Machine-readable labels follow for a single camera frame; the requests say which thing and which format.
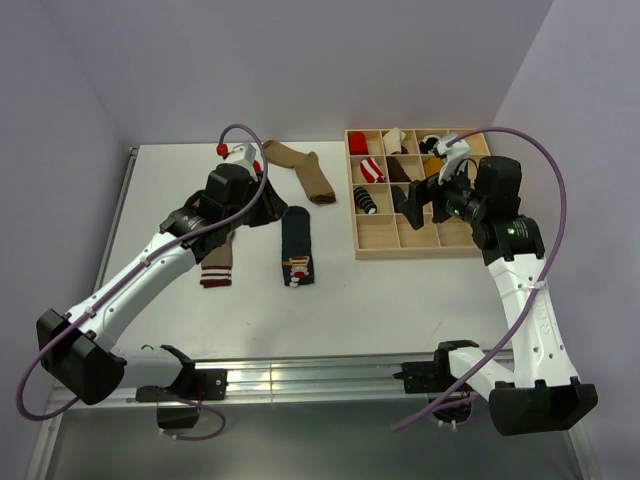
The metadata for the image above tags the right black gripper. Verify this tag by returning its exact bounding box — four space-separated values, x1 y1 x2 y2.
398 159 488 229

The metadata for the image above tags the navy blue patterned sock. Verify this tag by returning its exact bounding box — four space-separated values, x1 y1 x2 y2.
281 206 315 288

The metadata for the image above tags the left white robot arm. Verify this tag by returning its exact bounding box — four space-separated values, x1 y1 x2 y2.
36 164 288 405

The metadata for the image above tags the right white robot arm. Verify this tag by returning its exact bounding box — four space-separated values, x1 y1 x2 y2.
391 156 598 436

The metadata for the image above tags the rolled dark brown sock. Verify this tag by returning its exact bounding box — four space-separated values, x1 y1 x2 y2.
386 156 411 183

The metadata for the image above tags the rolled mustard yellow sock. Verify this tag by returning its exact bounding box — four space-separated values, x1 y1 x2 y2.
423 156 443 178

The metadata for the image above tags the rolled black striped sock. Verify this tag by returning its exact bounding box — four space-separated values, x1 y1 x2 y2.
353 187 378 215

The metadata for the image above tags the wooden compartment tray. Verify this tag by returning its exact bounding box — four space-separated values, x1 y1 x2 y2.
344 128 526 260

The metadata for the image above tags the rolled red white striped sock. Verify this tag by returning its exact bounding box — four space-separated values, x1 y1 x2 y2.
360 157 386 183

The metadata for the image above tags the tan sock at back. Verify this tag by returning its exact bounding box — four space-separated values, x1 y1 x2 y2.
263 140 336 205

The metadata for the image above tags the rolled black white sock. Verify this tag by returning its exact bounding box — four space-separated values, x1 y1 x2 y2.
418 134 441 155

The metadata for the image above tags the rolled cream sock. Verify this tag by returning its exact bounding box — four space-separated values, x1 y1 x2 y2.
382 128 406 155

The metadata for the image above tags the brown sock with striped cuff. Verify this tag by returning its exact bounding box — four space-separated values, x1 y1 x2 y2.
200 233 234 288

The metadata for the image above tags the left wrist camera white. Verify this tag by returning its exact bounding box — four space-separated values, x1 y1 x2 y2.
216 143 257 173

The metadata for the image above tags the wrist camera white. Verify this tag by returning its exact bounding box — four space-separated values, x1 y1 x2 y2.
432 133 471 185
216 143 257 173

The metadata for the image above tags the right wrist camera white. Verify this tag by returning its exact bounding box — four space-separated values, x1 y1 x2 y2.
432 133 471 185

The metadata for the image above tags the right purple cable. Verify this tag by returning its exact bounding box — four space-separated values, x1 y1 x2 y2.
392 127 568 432

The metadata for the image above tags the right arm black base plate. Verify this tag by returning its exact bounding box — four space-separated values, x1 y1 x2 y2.
394 340 476 426

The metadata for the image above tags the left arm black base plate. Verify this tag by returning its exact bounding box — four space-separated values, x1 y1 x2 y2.
135 345 228 441

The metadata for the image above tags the aluminium mounting rail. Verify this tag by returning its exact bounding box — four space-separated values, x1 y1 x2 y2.
27 147 601 480

